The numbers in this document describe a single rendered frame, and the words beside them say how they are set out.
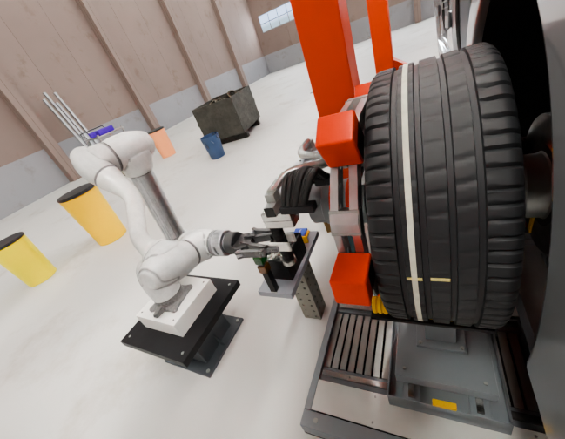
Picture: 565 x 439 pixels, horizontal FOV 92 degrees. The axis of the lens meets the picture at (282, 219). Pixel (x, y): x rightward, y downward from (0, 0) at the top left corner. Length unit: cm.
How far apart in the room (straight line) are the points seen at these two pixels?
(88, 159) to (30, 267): 299
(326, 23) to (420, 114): 69
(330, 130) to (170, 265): 58
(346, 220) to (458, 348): 79
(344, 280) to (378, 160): 24
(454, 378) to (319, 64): 121
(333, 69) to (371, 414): 131
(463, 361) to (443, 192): 82
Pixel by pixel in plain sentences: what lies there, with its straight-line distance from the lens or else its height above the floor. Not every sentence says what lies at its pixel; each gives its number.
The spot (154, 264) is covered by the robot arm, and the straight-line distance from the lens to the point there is 86.
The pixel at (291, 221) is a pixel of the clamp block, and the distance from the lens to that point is 72.
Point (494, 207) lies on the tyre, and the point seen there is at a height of 100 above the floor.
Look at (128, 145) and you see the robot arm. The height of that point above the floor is 117.
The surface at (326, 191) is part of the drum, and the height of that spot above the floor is 91.
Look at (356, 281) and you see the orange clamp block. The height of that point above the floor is 88.
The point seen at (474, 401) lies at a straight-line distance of 125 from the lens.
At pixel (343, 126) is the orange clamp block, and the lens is 55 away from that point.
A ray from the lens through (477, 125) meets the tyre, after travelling 56.
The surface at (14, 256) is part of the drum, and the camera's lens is 411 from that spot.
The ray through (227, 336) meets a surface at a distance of 181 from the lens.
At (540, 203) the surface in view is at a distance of 81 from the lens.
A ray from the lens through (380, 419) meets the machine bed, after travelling 131.
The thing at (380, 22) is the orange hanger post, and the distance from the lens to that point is 310.
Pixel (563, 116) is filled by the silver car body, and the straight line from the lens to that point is 42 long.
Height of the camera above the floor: 130
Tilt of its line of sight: 31 degrees down
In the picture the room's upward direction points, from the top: 22 degrees counter-clockwise
